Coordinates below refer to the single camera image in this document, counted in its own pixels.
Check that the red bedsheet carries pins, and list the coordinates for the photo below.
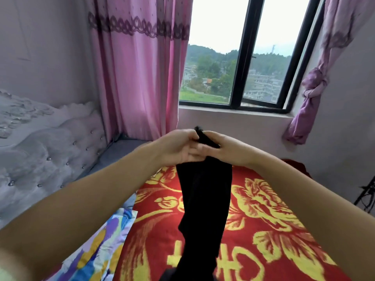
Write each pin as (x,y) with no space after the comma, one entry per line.
(269,231)

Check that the white tufted headboard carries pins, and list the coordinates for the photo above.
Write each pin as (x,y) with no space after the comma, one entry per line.
(41,149)

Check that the grey pillow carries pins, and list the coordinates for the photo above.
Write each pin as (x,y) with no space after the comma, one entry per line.
(114,152)

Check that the wide pink curtain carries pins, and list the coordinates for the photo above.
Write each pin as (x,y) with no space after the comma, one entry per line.
(140,61)

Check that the person's left forearm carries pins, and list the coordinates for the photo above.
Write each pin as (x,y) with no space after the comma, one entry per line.
(70,219)

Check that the colourful patterned pillow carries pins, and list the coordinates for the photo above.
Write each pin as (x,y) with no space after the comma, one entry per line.
(99,248)

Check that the person's left hand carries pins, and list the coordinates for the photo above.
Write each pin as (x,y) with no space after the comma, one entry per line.
(176,148)

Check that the person's right forearm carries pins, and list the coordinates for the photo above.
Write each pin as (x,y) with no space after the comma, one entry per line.
(316,219)

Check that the black garment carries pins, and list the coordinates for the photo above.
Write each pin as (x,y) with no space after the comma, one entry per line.
(202,213)

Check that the person's right hand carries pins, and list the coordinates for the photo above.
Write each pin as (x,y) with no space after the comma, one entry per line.
(231,150)

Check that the black framed window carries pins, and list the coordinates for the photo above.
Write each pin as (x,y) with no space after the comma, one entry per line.
(211,61)

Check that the white bed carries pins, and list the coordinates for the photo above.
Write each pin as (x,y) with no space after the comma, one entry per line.
(35,161)

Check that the tied pink curtain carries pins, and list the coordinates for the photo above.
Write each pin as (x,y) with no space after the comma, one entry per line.
(319,73)

